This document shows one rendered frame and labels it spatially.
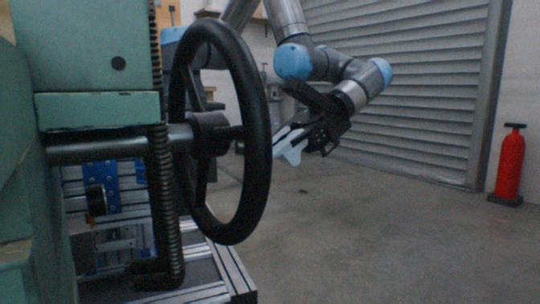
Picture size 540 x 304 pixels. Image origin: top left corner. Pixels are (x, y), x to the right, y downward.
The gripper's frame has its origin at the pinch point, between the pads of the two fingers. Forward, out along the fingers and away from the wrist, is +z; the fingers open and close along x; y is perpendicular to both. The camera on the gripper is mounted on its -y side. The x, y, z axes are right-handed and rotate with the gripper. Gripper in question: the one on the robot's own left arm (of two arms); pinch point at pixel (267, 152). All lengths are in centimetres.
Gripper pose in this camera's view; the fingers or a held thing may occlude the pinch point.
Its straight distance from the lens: 59.5
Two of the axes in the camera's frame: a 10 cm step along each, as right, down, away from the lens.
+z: -7.3, 5.9, -3.6
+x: -5.5, -1.8, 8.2
